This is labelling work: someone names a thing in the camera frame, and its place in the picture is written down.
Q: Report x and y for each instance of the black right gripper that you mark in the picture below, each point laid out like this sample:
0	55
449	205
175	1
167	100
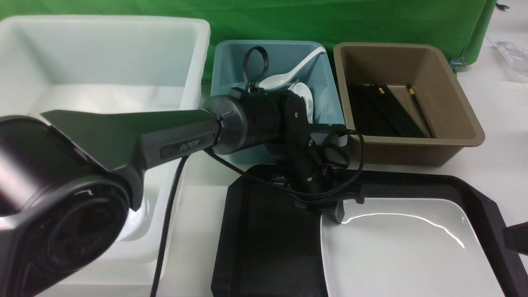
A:
516	238

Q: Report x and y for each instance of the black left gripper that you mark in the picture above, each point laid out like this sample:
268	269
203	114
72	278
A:
309	159

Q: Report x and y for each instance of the large white square plate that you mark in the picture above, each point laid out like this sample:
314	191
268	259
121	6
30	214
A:
405	247

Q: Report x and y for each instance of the white bowl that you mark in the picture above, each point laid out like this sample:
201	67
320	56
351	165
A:
134	221

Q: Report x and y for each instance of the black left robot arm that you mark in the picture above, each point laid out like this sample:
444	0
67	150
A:
68	184

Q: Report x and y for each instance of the black serving tray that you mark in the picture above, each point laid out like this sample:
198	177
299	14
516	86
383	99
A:
270	245

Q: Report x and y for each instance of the black chopsticks pile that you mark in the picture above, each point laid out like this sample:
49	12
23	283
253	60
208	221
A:
378	112

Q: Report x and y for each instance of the white spoon far right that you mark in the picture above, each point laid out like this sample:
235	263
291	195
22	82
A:
302	90

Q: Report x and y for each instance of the brown plastic bin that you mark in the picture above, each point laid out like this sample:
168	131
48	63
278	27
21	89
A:
424	85

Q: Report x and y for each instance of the white spoon leaning in bin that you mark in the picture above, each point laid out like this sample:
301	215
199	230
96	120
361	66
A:
278	81

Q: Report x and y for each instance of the clear plastic bag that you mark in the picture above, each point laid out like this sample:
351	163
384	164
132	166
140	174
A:
509	61

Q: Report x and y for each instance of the metal binder clip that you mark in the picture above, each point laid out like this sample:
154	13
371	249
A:
457	65

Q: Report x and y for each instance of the green backdrop cloth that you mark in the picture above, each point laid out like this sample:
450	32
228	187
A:
456	27

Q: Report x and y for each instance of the large white plastic bin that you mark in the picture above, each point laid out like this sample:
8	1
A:
107	64

